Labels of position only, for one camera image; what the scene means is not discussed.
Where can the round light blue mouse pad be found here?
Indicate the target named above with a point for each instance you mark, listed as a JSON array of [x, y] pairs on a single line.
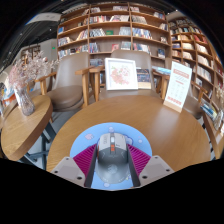
[[140, 136]]

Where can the stack of dark books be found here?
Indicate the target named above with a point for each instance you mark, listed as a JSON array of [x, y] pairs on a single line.
[[209, 110]]

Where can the wide wooden book shelf unit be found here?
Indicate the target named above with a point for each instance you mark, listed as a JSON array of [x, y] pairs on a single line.
[[110, 33]]

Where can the dried pink flower bouquet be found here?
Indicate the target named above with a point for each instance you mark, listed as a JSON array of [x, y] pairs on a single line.
[[28, 70]]

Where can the curved wooden book shelf unit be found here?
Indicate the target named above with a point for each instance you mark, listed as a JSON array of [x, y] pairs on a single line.
[[200, 53]]

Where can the dark blue book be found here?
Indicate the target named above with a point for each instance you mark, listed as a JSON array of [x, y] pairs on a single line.
[[144, 79]]

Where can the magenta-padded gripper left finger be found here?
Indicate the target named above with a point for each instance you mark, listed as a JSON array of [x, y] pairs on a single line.
[[68, 170]]

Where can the round wooden side table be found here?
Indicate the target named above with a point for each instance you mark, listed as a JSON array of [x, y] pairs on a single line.
[[23, 133], [216, 143]]

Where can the glass vase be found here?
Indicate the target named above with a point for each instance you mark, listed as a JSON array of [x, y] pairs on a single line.
[[219, 120], [25, 101]]

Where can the light blue book stack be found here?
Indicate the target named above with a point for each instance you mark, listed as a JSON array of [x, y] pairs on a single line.
[[161, 70]]

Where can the grey computer mouse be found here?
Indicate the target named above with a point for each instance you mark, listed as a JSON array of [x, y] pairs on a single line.
[[112, 160]]

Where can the white ceiling panel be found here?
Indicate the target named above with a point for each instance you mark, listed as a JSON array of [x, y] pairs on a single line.
[[45, 17]]

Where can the white sign card wooden base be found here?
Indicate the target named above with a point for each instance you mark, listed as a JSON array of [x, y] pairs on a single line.
[[178, 86]]

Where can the white framed flower picture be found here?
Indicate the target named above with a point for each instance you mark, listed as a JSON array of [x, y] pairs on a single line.
[[121, 74]]

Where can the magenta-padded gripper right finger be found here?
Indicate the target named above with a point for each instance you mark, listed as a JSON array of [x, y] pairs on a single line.
[[156, 168]]

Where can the small distant wooden shelf unit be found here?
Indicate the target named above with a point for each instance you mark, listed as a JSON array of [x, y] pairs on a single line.
[[31, 53]]

